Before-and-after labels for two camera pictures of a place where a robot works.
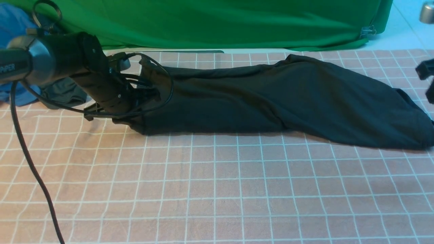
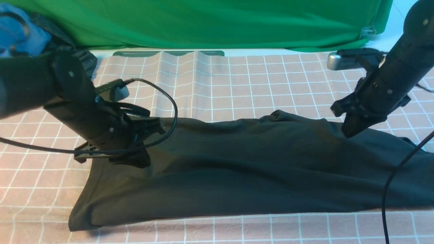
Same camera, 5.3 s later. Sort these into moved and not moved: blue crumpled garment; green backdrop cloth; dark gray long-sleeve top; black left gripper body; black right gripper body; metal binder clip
Moved: black right gripper body; black left gripper body; dark gray long-sleeve top
Not moved: metal binder clip; blue crumpled garment; green backdrop cloth
